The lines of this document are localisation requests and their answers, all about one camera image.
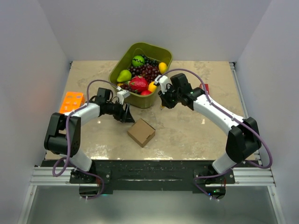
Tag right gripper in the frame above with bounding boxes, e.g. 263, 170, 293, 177
158, 84, 182, 109

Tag yellow lemon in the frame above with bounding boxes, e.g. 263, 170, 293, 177
158, 62, 168, 74

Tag green striped ball fruit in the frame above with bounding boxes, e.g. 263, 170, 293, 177
132, 55, 145, 67

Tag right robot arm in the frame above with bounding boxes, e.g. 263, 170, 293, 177
154, 73, 262, 183

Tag dark black grape bunch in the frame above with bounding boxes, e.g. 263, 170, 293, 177
141, 55, 159, 67

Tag orange plastic box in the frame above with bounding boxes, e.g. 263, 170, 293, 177
59, 91, 85, 113

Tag green pear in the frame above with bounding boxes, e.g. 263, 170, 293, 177
116, 70, 132, 83

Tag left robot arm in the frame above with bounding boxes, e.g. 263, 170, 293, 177
44, 87, 135, 183

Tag olive green plastic basin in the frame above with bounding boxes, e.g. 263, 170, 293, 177
108, 42, 173, 109

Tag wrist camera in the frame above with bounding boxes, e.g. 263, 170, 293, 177
116, 86, 130, 105
154, 75, 171, 94

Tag brown cardboard express box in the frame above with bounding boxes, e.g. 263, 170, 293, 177
127, 119, 156, 147

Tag purple cable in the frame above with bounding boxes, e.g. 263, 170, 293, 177
158, 68, 273, 203
52, 79, 122, 200

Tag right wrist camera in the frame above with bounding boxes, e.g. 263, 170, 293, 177
154, 75, 171, 94

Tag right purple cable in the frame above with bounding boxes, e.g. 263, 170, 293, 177
158, 68, 273, 203

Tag red rectangular carton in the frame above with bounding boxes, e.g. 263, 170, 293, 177
199, 84, 210, 95

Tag orange yellow mango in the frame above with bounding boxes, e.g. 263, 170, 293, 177
148, 81, 157, 92

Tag red apple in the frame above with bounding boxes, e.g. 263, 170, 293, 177
140, 90, 152, 96

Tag red dragon fruit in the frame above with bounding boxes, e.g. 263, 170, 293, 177
129, 76, 149, 93

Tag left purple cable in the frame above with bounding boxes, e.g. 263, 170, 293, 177
52, 79, 122, 200

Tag purple grape bunch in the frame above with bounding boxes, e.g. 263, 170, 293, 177
117, 64, 161, 94

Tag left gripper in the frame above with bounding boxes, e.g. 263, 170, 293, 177
105, 99, 135, 123

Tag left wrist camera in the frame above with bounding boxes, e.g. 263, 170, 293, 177
116, 86, 130, 105

